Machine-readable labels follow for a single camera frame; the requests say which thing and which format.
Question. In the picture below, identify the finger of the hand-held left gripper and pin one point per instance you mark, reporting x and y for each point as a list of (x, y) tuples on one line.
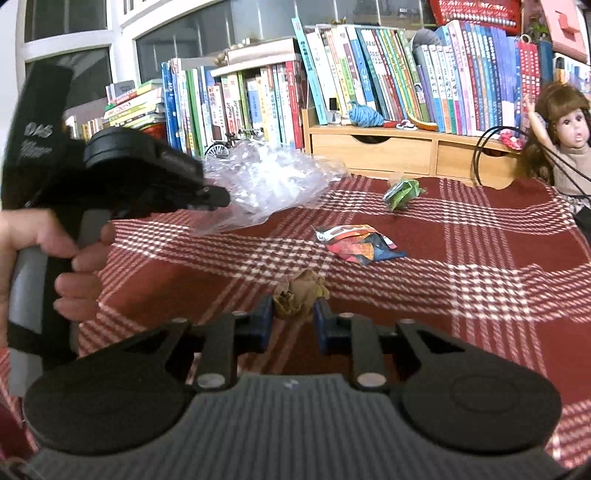
[(210, 197)]

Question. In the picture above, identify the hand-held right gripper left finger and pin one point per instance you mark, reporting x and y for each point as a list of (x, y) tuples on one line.
[(261, 323)]

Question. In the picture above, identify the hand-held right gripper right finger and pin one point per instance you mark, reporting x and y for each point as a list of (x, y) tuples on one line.
[(325, 325)]

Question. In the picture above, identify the brown paper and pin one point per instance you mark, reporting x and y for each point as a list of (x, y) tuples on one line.
[(300, 293)]

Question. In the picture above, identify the clear plastic bag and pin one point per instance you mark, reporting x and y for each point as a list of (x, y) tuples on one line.
[(272, 184)]

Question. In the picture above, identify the person's left hand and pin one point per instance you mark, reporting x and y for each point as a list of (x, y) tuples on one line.
[(83, 286)]

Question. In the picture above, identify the small bicycle model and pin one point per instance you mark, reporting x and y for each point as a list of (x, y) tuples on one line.
[(226, 145)]

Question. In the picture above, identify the stack of flat colourful books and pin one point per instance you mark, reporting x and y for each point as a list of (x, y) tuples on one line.
[(134, 110)]

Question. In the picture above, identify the colourful snack wrapper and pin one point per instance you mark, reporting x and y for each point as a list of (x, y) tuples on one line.
[(360, 244)]

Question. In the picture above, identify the red plaid cloth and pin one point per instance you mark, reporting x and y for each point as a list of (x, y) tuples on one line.
[(415, 300)]

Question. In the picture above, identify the row of books beside organizer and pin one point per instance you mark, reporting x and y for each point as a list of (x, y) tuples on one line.
[(240, 106)]

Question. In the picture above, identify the white framed window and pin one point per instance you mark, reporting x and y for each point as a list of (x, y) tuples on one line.
[(152, 41)]

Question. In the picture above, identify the small nail polish bottle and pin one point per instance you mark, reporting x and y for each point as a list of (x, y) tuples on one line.
[(334, 113)]

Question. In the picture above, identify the crumpled green wrapper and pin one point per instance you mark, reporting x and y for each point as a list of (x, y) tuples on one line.
[(402, 194)]

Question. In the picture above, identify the pale flat book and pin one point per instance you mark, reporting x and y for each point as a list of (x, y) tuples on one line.
[(263, 53)]

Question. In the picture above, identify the blue yarn ball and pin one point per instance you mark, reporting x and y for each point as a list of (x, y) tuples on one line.
[(364, 115)]

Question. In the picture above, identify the wooden drawer organizer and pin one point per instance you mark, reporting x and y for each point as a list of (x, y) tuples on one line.
[(392, 152)]

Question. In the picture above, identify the yellow curved toy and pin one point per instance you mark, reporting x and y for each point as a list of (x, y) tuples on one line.
[(422, 123)]

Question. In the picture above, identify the row of books on organizer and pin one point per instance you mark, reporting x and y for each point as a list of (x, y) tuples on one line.
[(438, 78)]

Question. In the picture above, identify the pink knitted item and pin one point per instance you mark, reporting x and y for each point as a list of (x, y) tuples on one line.
[(511, 140)]

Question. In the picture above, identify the brown haired doll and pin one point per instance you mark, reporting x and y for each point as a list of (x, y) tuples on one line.
[(570, 138)]

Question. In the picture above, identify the red plastic basket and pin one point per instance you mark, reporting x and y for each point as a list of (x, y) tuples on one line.
[(475, 14)]

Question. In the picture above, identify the pink box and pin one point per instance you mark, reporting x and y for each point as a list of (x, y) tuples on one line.
[(568, 27)]

